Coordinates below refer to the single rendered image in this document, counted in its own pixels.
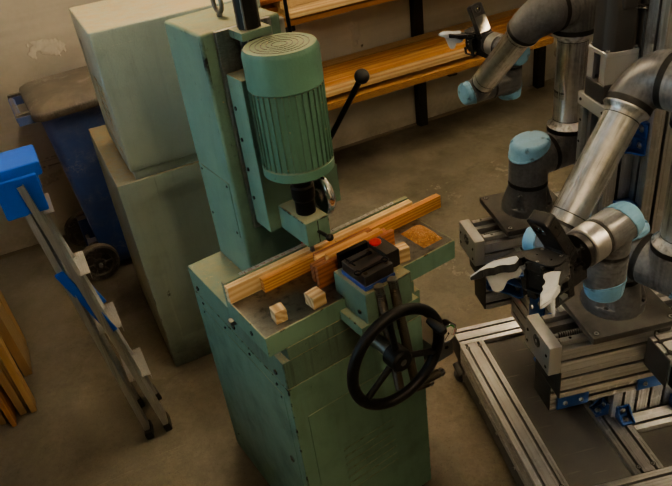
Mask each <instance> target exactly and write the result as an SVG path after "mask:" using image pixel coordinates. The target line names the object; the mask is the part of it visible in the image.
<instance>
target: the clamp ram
mask: <svg viewBox="0 0 672 486"><path fill-rule="evenodd" d="M367 242H368V241H366V240H363V241H361V242H359V243H357V244H355V245H353V246H351V247H349V248H346V249H344V250H342V251H340V252H338V253H336V255H337V262H338V269H340V268H342V262H341V261H342V260H344V259H346V258H348V257H350V256H352V255H354V254H357V253H359V252H361V251H363V250H365V249H367V248H368V245H367Z"/></svg>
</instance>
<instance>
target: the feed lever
mask: <svg viewBox="0 0 672 486"><path fill-rule="evenodd" d="M369 78H370V75H369V72H368V71H367V70H366V69H363V68H361V69H358V70H357V71H356V72H355V74H354V79H355V81H356V82H355V84H354V86H353V88H352V90H351V92H350V94H349V96H348V98H347V100H346V102H345V104H344V106H343V108H342V110H341V112H340V114H339V116H338V118H337V120H336V122H335V124H334V125H333V127H332V129H331V137H332V139H333V137H334V136H335V134H336V132H337V130H338V128H339V126H340V124H341V122H342V120H343V118H344V116H345V114H346V113H347V111H348V109H349V107H350V105H351V103H352V101H353V99H354V97H355V95H356V93H357V91H358V90H359V88H360V86H361V84H365V83H367V82H368V80H369Z"/></svg>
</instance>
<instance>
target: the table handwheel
mask: <svg viewBox="0 0 672 486"><path fill-rule="evenodd" d="M413 314H417V315H422V316H424V317H426V318H429V317H430V318H432V319H434V320H436V321H438V322H440V323H442V324H443V322H442V319H441V317H440V315H439V314H438V313H437V311H436V310H435V309H433V308H432V307H431V306H429V305H426V304H423V303H418V302H412V303H406V304H402V305H399V306H396V307H394V308H392V309H390V310H389V311H387V312H385V313H384V314H383V315H381V316H380V317H379V318H378V319H376V320H375V321H374V322H373V323H372V324H371V325H370V326H369V327H368V328H367V330H366V331H365V332H364V333H363V335H362V336H361V338H360V339H359V341H358V342H357V344H356V346H355V348H354V350H353V352H352V354H351V357H350V360H349V364H348V368H347V387H348V391H349V393H350V395H351V397H352V399H353V400H354V401H355V402H356V403H357V404H358V405H359V406H361V407H363V408H365V409H369V410H384V409H388V408H391V407H394V406H396V405H398V404H400V403H402V402H403V401H405V400H407V399H408V398H409V397H411V396H412V395H413V394H414V393H415V392H416V391H417V390H418V389H419V388H420V387H421V386H422V385H423V384H424V383H425V382H426V380H427V379H428V378H429V376H430V375H431V373H432V372H433V370H434V368H435V367H436V365H437V363H438V360H439V358H440V355H441V353H442V349H443V345H444V335H439V334H438V333H436V332H435V331H434V330H433V341H432V346H431V348H427V349H422V350H417V351H409V350H408V349H406V348H405V347H404V346H403V345H401V344H400V343H398V342H397V338H396V335H395V330H394V325H393V322H394V321H396V320H398V319H400V318H402V317H405V316H408V315H413ZM386 327H387V330H388V334H389V339H390V341H389V340H387V339H386V338H385V337H384V336H382V335H381V334H380V333H381V332H382V331H383V330H384V329H385V328H386ZM370 345H372V346H373V347H374V348H375V349H376V350H378V351H379V352H380V353H381V354H382V355H383V362H384V363H385V364H386V365H387V366H386V367H385V369H384V370H383V372H382V373H381V375H380V376H379V378H378V379H377V381H376V382H375V383H374V385H373V386H372V387H371V389H370V390H369V391H368V393H367V394H366V395H365V394H364V393H363V392H362V391H361V388H360V385H359V371H360V366H361V363H362V360H363V358H364V356H365V354H366V352H367V350H368V348H369V347H370ZM426 355H428V357H427V359H426V361H425V363H424V365H423V366H422V368H421V369H420V371H419V372H418V374H417V375H416V376H415V377H414V378H413V379H412V380H411V381H410V382H409V383H408V384H407V385H406V386H405V387H403V388H402V389H401V390H399V391H398V392H396V393H394V394H392V395H390V396H387V397H384V398H373V397H374V395H375V394H376V392H377V391H378V389H379V388H380V386H381V385H382V384H383V382H384V381H385V380H386V378H387V377H388V376H389V374H390V373H391V372H392V370H393V371H395V372H402V371H404V370H406V369H407V368H408V367H409V365H410V364H411V361H412V358H416V357H420V356H426Z"/></svg>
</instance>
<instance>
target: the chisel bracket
mask: <svg viewBox="0 0 672 486"><path fill-rule="evenodd" d="M278 209H279V214H280V219H281V225H282V227H283V228H284V229H285V230H287V231H288V232H289V233H291V234H292V235H293V236H295V237H296V238H297V239H299V240H300V241H301V242H303V243H304V244H305V245H307V246H308V247H312V246H314V245H316V244H318V243H320V242H322V241H324V240H326V237H324V236H322V235H320V234H319V233H317V231H318V230H321V231H323V232H325V233H327V234H329V233H330V234H331V232H330V225H329V218H328V214H326V213H325V212H323V211H322V210H320V209H319V208H317V207H316V211H315V212H314V213H313V214H311V215H308V216H301V215H298V214H297V213H296V208H295V202H294V200H293V199H292V200H289V201H287V202H285V203H282V204H280V205H278Z"/></svg>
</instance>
